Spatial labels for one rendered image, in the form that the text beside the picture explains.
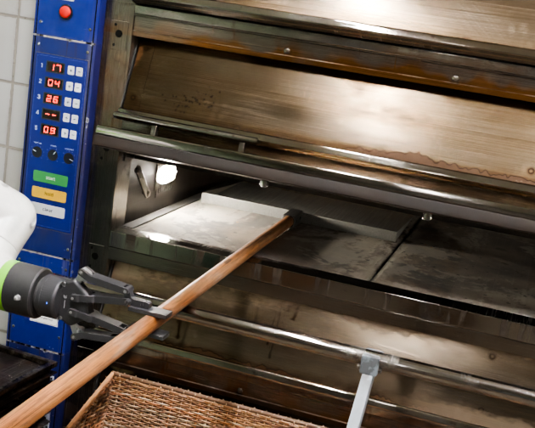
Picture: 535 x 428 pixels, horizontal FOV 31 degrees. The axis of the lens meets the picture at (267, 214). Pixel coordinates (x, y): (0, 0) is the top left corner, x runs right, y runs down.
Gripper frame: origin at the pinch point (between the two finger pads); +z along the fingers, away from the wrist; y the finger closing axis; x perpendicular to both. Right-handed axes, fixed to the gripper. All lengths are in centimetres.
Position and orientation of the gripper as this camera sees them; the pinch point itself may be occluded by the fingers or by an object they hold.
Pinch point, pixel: (149, 321)
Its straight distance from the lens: 165.4
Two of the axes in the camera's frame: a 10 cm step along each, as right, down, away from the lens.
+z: 9.5, 2.1, -2.5
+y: -1.5, 9.6, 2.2
